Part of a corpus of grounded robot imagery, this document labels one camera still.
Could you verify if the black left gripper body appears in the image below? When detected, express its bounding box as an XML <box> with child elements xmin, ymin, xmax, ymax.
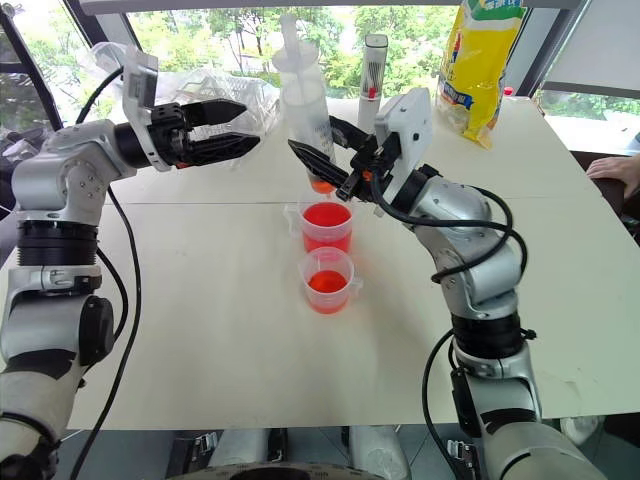
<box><xmin>148</xmin><ymin>102</ymin><xmax>199</xmax><ymax>169</ymax></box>

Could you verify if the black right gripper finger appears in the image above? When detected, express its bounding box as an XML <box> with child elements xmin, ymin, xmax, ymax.
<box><xmin>287</xmin><ymin>139</ymin><xmax>351</xmax><ymax>193</ymax></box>
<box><xmin>327</xmin><ymin>115</ymin><xmax>378</xmax><ymax>152</ymax></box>

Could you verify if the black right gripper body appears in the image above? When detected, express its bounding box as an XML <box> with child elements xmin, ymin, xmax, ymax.
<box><xmin>335</xmin><ymin>133</ymin><xmax>402</xmax><ymax>204</ymax></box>

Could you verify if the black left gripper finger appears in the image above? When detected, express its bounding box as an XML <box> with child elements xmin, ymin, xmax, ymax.
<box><xmin>187</xmin><ymin>132</ymin><xmax>263</xmax><ymax>167</ymax></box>
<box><xmin>180</xmin><ymin>98</ymin><xmax>249</xmax><ymax>129</ymax></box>

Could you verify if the large clear plastic syringe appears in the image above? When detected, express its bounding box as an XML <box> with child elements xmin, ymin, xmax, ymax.
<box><xmin>271</xmin><ymin>13</ymin><xmax>337</xmax><ymax>195</ymax></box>

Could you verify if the clear measuring cup, fuller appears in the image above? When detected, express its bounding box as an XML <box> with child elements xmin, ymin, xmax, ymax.
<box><xmin>283</xmin><ymin>200</ymin><xmax>355</xmax><ymax>254</ymax></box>

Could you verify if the clear measuring cup, emptier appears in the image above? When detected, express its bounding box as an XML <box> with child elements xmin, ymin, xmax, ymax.
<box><xmin>297</xmin><ymin>247</ymin><xmax>364</xmax><ymax>316</ymax></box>

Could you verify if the bystander bare hand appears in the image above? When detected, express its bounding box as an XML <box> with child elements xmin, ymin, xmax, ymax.
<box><xmin>585</xmin><ymin>155</ymin><xmax>640</xmax><ymax>189</ymax></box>

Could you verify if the crumpled clear plastic bag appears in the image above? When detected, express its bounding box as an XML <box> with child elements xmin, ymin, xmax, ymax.
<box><xmin>77</xmin><ymin>41</ymin><xmax>284</xmax><ymax>137</ymax></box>

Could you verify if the clear tube with red cap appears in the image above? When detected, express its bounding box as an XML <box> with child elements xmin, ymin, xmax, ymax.
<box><xmin>356</xmin><ymin>33</ymin><xmax>390</xmax><ymax>135</ymax></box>

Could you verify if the yellow plastic bag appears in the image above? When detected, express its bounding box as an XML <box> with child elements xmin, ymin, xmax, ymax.
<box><xmin>435</xmin><ymin>0</ymin><xmax>529</xmax><ymax>151</ymax></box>

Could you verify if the black slanted window strut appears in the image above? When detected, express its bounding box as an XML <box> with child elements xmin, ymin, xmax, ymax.
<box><xmin>0</xmin><ymin>8</ymin><xmax>65</xmax><ymax>130</ymax></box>

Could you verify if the dark chair back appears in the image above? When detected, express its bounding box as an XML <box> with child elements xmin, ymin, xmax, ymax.
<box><xmin>597</xmin><ymin>175</ymin><xmax>640</xmax><ymax>224</ymax></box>

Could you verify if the grey rounded leg shell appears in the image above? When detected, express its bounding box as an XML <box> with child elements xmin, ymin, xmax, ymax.
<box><xmin>206</xmin><ymin>427</ymin><xmax>270</xmax><ymax>472</ymax></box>
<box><xmin>346</xmin><ymin>424</ymin><xmax>409</xmax><ymax>480</ymax></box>

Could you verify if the black round rim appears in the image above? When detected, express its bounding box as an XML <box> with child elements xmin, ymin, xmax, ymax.
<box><xmin>198</xmin><ymin>461</ymin><xmax>352</xmax><ymax>480</ymax></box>

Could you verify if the white object under table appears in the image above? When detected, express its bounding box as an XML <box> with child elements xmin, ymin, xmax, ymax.
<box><xmin>559</xmin><ymin>414</ymin><xmax>602</xmax><ymax>447</ymax></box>

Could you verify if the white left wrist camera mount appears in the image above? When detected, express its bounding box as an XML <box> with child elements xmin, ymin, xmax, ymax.
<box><xmin>121</xmin><ymin>45</ymin><xmax>174</xmax><ymax>174</ymax></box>

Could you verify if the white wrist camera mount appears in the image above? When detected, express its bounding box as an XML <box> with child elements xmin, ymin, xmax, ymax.
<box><xmin>121</xmin><ymin>45</ymin><xmax>174</xmax><ymax>174</ymax></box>
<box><xmin>373</xmin><ymin>87</ymin><xmax>434</xmax><ymax>194</ymax></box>

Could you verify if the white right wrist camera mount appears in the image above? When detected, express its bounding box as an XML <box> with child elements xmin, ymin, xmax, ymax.
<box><xmin>373</xmin><ymin>87</ymin><xmax>434</xmax><ymax>194</ymax></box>

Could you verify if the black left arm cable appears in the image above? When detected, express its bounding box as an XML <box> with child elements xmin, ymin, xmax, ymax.
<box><xmin>68</xmin><ymin>66</ymin><xmax>143</xmax><ymax>480</ymax></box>

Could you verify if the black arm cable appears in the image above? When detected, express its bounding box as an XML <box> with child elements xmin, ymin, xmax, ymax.
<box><xmin>68</xmin><ymin>66</ymin><xmax>143</xmax><ymax>480</ymax></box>
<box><xmin>369</xmin><ymin>172</ymin><xmax>530</xmax><ymax>480</ymax></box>

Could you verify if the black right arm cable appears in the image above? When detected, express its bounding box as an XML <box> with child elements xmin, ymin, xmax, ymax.
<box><xmin>369</xmin><ymin>172</ymin><xmax>530</xmax><ymax>480</ymax></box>

